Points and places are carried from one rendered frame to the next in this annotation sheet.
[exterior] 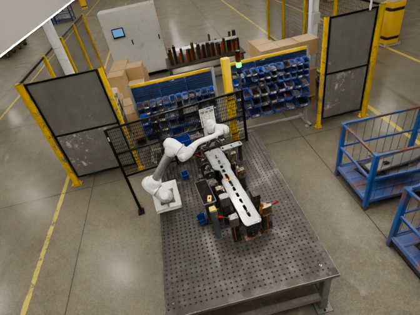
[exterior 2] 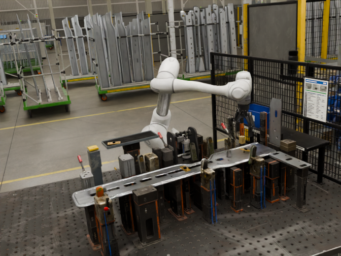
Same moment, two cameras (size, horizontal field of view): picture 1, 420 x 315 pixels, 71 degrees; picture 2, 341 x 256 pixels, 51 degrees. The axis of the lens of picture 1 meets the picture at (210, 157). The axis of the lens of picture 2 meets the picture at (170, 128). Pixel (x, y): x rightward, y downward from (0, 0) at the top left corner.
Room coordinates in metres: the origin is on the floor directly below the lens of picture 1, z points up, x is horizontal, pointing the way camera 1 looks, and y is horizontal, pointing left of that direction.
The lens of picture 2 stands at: (1.94, -2.17, 1.95)
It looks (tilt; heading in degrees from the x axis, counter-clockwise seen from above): 18 degrees down; 75
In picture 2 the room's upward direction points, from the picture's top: 4 degrees counter-clockwise
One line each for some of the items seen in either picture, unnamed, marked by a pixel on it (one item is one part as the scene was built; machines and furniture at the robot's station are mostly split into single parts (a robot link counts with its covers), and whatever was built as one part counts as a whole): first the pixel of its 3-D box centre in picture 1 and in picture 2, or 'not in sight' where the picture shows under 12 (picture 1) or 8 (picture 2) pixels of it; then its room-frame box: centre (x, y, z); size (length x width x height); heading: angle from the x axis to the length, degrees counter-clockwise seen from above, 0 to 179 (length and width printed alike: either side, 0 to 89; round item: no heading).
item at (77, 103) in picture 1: (88, 131); (270, 82); (4.41, 1.91, 1.00); 1.34 x 0.14 x 2.00; 93
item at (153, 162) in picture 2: (222, 199); (154, 182); (2.36, -0.04, 0.89); 0.13 x 0.11 x 0.38; 100
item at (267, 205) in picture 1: (266, 216); (107, 228); (2.00, -0.45, 0.88); 0.15 x 0.11 x 0.36; 100
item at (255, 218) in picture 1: (230, 180); (182, 170); (2.53, -0.17, 1.00); 1.38 x 0.22 x 0.02; 10
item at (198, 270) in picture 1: (223, 199); (186, 204); (2.57, -0.06, 0.68); 2.56 x 1.61 x 0.04; 3
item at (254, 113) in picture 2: (179, 143); (258, 116); (3.37, 0.37, 1.10); 0.30 x 0.17 x 0.13; 103
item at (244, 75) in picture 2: (211, 125); (243, 83); (3.00, -0.09, 1.48); 0.13 x 0.11 x 0.16; 55
